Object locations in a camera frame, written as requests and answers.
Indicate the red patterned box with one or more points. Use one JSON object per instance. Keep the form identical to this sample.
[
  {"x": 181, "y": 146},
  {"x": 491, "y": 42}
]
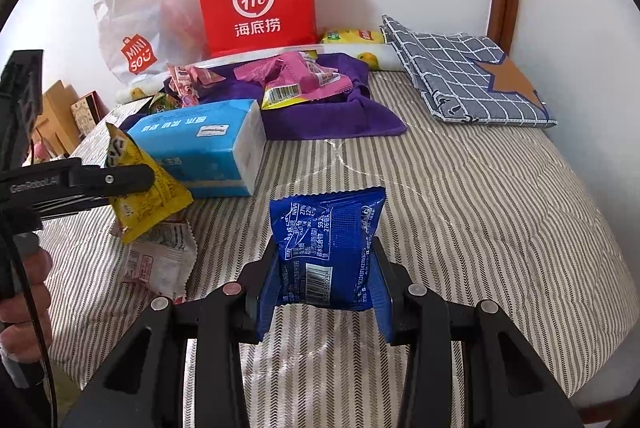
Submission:
[{"x": 89, "y": 114}]

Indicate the striped bed mattress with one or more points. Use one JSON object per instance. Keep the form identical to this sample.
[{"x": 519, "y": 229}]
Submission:
[{"x": 475, "y": 218}]

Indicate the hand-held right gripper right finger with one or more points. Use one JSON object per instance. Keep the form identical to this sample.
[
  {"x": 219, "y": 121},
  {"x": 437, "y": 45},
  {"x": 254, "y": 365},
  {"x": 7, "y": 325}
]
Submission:
[{"x": 387, "y": 315}]

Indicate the light pink cartoon snack packet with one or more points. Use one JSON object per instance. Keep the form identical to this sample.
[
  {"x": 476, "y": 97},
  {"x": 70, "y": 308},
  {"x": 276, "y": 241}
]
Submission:
[{"x": 192, "y": 80}]

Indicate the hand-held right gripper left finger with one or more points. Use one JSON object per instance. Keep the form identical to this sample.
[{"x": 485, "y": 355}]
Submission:
[{"x": 266, "y": 303}]

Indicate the purple towel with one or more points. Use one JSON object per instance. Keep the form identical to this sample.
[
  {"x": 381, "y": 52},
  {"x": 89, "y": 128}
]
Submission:
[{"x": 325, "y": 118}]

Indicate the small green snack packet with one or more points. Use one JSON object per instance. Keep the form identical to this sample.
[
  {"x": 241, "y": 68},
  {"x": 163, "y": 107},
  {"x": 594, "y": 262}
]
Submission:
[{"x": 161, "y": 102}]

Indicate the blue snack packet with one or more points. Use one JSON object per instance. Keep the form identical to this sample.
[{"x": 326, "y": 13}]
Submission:
[{"x": 325, "y": 238}]

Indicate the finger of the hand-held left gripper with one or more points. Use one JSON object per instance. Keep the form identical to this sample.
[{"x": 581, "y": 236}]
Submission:
[
  {"x": 115, "y": 180},
  {"x": 70, "y": 208}
]

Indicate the white plastic shopping bag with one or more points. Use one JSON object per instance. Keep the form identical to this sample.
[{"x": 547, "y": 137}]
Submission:
[{"x": 130, "y": 18}]

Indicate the magenta snack packet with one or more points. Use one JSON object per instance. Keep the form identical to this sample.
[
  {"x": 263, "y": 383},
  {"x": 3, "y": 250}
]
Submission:
[{"x": 290, "y": 68}]

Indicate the blue tissue pack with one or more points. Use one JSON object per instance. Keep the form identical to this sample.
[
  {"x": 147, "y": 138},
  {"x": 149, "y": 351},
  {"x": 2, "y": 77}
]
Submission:
[{"x": 210, "y": 143}]

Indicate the yellow triangular snack packet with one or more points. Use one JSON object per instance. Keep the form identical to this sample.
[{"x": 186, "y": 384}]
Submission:
[{"x": 145, "y": 218}]

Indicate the yellow snack bag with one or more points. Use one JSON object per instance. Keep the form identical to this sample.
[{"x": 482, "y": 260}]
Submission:
[{"x": 350, "y": 36}]

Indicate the person's left hand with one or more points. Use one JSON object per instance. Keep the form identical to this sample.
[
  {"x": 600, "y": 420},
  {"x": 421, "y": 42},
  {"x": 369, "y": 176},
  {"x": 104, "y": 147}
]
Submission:
[{"x": 35, "y": 308}]

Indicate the white red printed snack packet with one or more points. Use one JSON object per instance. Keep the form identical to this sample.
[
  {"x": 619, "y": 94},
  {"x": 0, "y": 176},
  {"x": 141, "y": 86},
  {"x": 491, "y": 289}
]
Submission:
[{"x": 155, "y": 263}]

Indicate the brown cardboard box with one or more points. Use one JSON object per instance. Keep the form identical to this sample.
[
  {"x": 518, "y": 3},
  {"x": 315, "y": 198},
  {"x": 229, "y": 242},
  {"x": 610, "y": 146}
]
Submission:
[{"x": 55, "y": 118}]

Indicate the grey checked cloth with star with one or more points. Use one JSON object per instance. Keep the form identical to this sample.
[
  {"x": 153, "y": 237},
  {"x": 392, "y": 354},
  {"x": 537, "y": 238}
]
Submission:
[{"x": 450, "y": 68}]

